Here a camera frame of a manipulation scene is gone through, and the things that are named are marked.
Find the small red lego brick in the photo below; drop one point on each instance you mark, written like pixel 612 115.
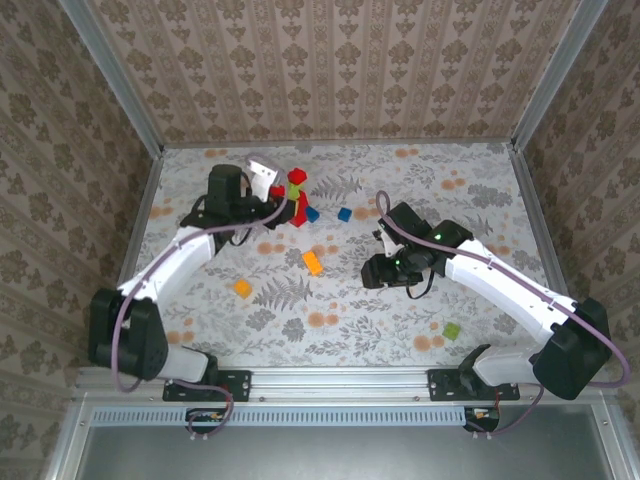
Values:
pixel 276 191
pixel 297 175
pixel 299 221

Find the long lime green lego brick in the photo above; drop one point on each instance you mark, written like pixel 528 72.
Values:
pixel 293 191

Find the large red lego brick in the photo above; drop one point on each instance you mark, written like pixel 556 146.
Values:
pixel 301 204

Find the small lime green lego brick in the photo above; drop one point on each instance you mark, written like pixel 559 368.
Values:
pixel 451 331

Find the long blue lego brick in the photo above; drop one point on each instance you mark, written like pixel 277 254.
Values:
pixel 313 215

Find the small orange lego brick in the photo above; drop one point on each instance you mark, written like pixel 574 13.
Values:
pixel 242 288

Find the small blue lego brick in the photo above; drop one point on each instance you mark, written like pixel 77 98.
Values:
pixel 344 214

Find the long orange lego brick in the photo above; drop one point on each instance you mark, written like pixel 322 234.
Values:
pixel 312 262

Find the floral patterned table cover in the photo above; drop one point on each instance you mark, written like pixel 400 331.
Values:
pixel 375 175

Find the wide aluminium mounting beam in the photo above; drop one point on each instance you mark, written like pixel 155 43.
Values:
pixel 340 382

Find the grey metal panel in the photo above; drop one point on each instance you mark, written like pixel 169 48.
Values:
pixel 325 455

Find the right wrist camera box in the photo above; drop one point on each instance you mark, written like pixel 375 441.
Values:
pixel 390 241

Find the short aluminium table edge rail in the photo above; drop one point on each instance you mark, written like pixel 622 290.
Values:
pixel 340 144

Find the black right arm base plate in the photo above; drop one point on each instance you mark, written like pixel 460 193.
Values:
pixel 440 385

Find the aluminium frame post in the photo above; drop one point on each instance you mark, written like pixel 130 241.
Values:
pixel 556 75
pixel 117 82

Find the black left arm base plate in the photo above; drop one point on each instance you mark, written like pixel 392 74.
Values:
pixel 240 385

